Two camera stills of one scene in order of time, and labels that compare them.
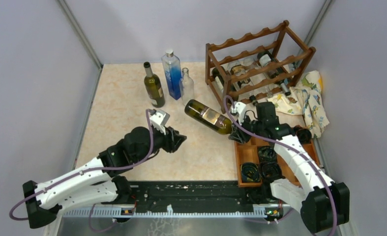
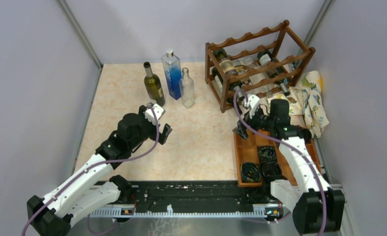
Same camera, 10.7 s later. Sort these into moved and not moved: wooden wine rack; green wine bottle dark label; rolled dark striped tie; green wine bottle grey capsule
Moved: green wine bottle dark label
Not moved: wooden wine rack; green wine bottle grey capsule; rolled dark striped tie
